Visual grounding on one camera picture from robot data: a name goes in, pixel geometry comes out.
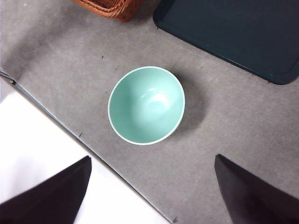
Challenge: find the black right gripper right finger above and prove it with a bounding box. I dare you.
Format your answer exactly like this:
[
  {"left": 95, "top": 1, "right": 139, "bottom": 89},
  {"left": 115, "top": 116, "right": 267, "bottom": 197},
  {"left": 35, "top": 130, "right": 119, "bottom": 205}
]
[{"left": 214, "top": 154, "right": 299, "bottom": 224}]

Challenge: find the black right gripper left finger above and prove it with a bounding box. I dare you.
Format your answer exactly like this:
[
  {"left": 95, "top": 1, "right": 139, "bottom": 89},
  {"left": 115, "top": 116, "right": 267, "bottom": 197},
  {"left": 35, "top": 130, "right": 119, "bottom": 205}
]
[{"left": 0, "top": 155, "right": 92, "bottom": 224}]

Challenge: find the teal ceramic bowl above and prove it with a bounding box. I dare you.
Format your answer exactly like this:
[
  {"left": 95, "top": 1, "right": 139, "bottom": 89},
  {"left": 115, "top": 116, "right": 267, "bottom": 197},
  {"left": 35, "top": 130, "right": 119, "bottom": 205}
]
[{"left": 107, "top": 66, "right": 186, "bottom": 146}]

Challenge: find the black rectangular tray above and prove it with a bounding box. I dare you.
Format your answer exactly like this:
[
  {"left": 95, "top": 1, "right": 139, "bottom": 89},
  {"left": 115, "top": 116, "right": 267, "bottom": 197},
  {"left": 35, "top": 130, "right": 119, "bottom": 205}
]
[{"left": 153, "top": 0, "right": 299, "bottom": 85}]

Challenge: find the brown wicker basket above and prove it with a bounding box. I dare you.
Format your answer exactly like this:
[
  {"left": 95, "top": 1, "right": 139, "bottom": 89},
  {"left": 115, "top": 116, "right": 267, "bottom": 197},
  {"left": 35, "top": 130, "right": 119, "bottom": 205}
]
[{"left": 71, "top": 0, "right": 143, "bottom": 22}]

